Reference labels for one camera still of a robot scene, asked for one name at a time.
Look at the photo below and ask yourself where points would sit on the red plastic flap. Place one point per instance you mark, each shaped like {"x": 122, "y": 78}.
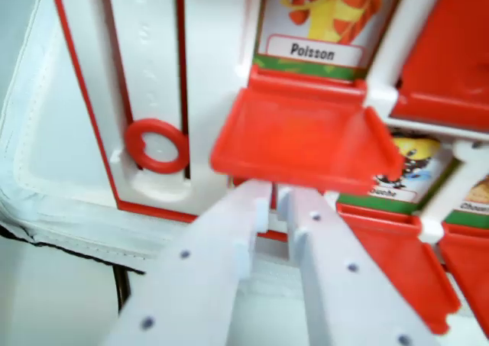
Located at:
{"x": 451, "y": 55}
{"x": 290, "y": 140}
{"x": 471, "y": 269}
{"x": 397, "y": 262}

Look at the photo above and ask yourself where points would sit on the Mouche picture card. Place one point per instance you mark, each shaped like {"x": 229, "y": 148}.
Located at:
{"x": 420, "y": 170}

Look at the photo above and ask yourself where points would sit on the Chouette picture card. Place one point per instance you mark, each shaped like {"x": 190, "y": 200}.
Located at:
{"x": 473, "y": 204}

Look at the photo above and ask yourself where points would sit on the white stitched mat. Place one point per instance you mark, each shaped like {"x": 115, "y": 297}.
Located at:
{"x": 57, "y": 151}

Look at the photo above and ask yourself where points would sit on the Poisson picture card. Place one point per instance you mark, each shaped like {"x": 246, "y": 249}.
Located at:
{"x": 317, "y": 52}

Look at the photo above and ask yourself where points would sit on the red and white game board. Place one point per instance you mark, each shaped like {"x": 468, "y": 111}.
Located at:
{"x": 214, "y": 36}

